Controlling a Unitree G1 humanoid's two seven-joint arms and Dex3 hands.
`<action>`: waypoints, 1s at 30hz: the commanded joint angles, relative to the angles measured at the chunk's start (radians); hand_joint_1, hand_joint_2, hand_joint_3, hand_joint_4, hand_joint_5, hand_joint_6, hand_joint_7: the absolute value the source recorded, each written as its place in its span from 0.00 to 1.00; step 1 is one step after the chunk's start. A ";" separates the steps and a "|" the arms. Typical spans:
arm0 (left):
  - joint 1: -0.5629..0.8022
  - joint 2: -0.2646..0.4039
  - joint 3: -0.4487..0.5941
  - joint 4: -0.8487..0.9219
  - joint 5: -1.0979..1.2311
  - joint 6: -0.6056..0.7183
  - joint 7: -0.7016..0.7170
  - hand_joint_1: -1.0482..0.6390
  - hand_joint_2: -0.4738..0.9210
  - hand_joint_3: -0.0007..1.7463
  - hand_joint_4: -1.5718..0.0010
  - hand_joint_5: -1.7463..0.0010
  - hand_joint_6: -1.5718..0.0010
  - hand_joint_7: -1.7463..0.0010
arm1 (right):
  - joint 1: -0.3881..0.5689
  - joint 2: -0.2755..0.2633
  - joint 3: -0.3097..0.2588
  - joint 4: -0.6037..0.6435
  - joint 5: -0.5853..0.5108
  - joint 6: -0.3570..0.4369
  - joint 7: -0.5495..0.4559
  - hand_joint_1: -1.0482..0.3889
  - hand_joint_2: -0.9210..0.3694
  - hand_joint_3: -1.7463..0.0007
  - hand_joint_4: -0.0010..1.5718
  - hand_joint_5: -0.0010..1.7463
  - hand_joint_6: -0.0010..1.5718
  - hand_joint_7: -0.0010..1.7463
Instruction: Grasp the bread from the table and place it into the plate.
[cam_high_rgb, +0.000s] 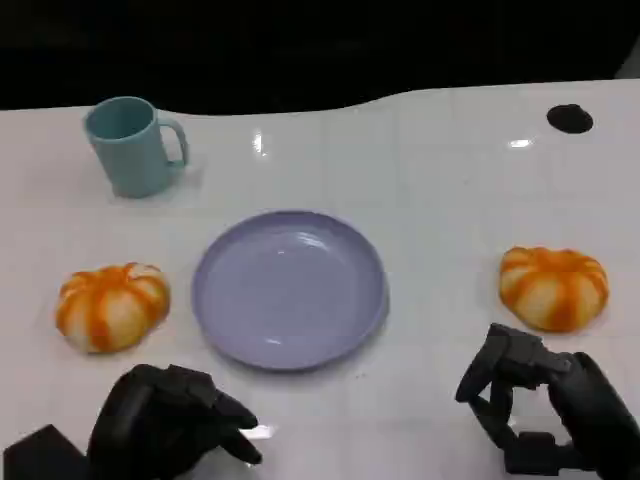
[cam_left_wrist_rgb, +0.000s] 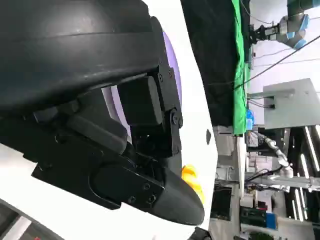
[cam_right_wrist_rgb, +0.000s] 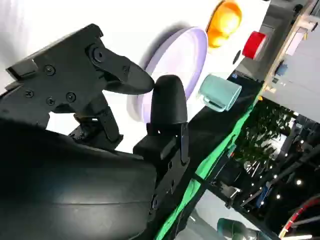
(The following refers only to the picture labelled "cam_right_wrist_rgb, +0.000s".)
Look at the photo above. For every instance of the green cloth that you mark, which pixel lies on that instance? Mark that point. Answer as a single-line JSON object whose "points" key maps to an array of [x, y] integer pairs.
{"points": [[180, 207]]}

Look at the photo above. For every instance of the grey machine housing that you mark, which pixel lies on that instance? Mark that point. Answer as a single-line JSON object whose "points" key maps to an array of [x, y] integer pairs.
{"points": [[252, 72]]}

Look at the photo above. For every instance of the black round table grommet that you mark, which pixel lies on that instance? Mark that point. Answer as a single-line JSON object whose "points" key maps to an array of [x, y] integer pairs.
{"points": [[238, 57]]}

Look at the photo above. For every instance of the green leafy plant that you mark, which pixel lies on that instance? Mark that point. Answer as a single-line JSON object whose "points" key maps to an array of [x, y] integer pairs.
{"points": [[265, 130]]}

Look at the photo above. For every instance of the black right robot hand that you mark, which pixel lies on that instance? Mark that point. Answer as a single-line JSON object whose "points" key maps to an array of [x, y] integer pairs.
{"points": [[62, 180]]}

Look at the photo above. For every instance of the beige wooden frame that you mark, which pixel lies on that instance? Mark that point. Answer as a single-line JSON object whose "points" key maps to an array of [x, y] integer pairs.
{"points": [[287, 42]]}

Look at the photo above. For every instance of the dark green round object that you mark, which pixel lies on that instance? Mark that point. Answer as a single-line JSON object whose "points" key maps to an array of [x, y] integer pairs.
{"points": [[232, 230]]}

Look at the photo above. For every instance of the lilac plate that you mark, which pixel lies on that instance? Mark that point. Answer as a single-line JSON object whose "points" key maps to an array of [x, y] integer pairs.
{"points": [[180, 57]]}

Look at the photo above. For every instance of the pale green mug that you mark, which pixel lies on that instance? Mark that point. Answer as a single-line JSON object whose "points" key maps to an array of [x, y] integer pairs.
{"points": [[220, 90]]}

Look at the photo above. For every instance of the orange and white bread roll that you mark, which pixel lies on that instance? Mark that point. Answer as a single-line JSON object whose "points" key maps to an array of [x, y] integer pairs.
{"points": [[225, 22]]}

